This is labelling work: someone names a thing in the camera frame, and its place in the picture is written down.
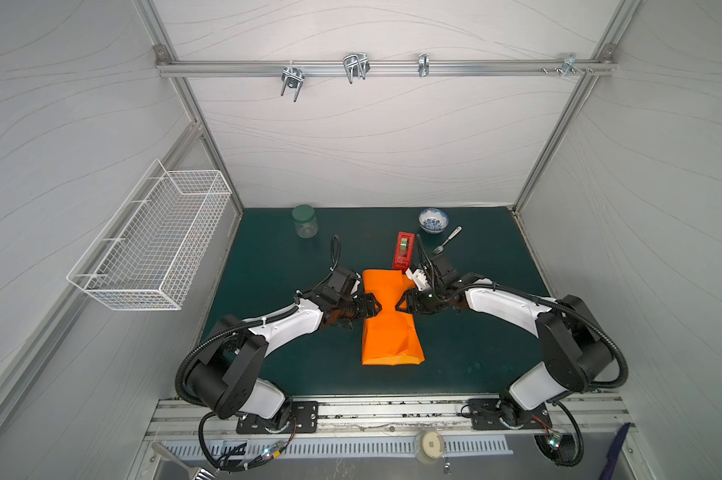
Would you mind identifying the orange wrapping paper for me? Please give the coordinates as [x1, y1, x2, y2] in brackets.
[362, 270, 425, 366]

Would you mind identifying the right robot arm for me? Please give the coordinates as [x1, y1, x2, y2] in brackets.
[396, 255, 629, 429]

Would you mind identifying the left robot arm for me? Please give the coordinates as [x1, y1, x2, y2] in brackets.
[174, 267, 382, 430]

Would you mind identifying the silver fork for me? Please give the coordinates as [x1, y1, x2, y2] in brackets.
[433, 226, 463, 255]

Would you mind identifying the red tape dispenser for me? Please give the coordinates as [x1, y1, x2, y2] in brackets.
[392, 232, 416, 271]

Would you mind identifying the green table mat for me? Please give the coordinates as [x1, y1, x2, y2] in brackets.
[208, 207, 546, 396]

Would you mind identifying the blue white ceramic bowl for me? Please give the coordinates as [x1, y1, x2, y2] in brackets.
[418, 208, 449, 234]

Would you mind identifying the green lid glass jar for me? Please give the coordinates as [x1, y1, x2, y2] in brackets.
[291, 204, 318, 239]

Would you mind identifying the round white puck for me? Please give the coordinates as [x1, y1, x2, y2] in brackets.
[414, 430, 446, 465]

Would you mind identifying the left metal clamp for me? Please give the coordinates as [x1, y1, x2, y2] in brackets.
[280, 66, 305, 102]

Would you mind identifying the metal clamp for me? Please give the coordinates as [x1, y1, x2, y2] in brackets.
[280, 66, 305, 102]
[342, 52, 370, 84]

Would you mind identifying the middle metal clamp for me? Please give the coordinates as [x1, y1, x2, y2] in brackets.
[342, 52, 370, 84]

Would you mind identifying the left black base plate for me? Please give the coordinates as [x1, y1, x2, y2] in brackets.
[236, 398, 318, 435]

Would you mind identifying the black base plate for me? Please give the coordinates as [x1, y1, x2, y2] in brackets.
[459, 397, 552, 431]
[236, 398, 318, 435]

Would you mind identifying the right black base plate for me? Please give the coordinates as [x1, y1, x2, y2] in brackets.
[459, 397, 552, 431]

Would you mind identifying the white wire basket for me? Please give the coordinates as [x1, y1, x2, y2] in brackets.
[66, 159, 231, 311]

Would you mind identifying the right base cable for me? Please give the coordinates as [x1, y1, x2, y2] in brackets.
[532, 398, 589, 468]

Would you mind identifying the blue handled tool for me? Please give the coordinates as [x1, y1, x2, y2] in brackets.
[599, 422, 633, 480]

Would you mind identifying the right metal bracket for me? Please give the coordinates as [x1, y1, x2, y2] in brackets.
[540, 54, 595, 78]

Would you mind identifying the aluminium cross rail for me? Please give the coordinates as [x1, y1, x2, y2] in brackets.
[157, 56, 618, 78]

